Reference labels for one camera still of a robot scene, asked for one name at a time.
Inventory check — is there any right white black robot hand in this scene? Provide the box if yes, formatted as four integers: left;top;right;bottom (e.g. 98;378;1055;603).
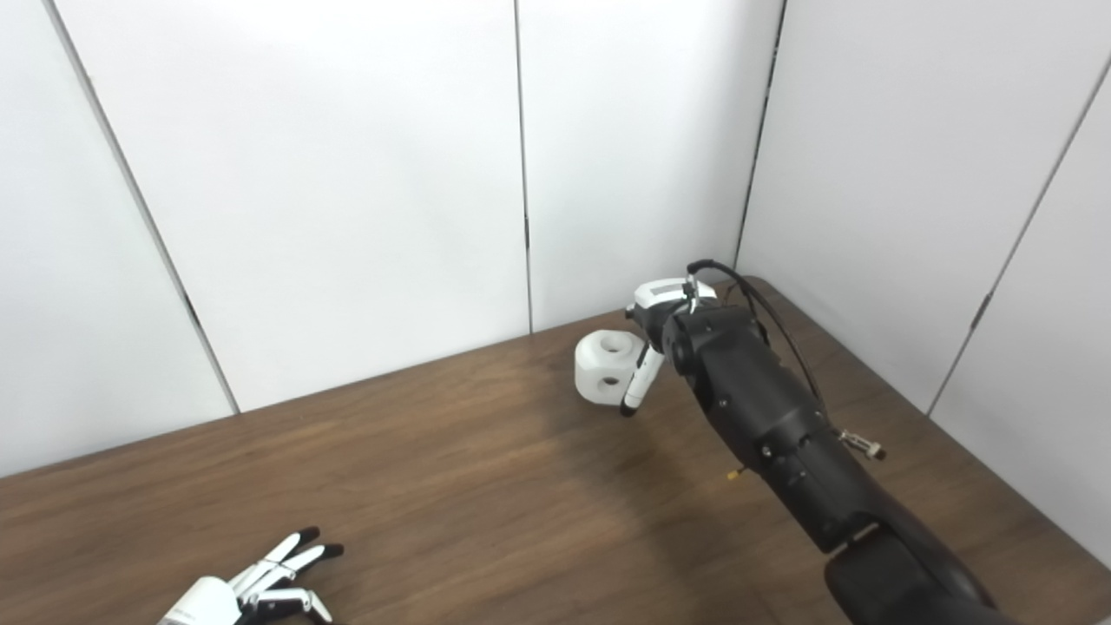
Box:
621;278;721;418

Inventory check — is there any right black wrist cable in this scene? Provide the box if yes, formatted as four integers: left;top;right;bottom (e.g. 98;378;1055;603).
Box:
686;260;888;461

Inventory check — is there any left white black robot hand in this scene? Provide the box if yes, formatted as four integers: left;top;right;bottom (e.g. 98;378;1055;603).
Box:
156;526;345;625

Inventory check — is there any round white piece with holes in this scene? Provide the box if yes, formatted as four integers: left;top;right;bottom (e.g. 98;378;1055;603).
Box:
575;331;650;407

